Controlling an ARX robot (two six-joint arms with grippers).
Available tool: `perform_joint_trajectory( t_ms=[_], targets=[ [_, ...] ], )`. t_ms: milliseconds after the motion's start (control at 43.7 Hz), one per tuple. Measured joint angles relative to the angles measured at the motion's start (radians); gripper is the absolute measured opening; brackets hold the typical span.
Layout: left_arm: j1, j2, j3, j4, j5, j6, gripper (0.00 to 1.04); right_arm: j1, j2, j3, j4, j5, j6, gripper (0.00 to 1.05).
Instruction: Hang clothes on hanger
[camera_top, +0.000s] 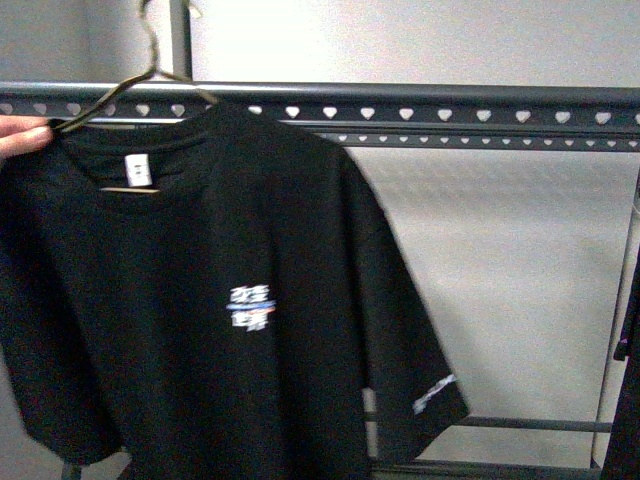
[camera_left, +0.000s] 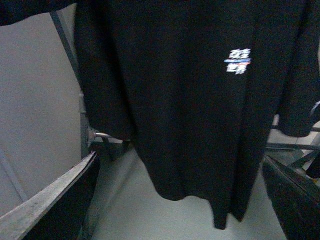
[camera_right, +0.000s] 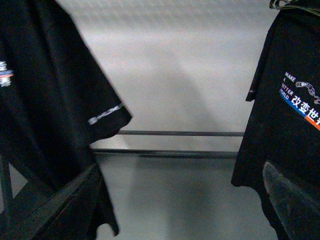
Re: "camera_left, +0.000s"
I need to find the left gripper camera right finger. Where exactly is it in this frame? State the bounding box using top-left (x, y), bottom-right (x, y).
top-left (262, 155), bottom-right (320, 240)

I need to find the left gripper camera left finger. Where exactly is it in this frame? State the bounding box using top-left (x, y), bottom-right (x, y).
top-left (0, 152), bottom-right (100, 240)

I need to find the grey metal clothes rack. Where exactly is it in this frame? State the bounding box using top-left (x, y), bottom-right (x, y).
top-left (49, 10), bottom-right (320, 169)

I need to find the black t-shirt with white print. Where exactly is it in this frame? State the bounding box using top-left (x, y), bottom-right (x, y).
top-left (0, 0), bottom-right (320, 230)

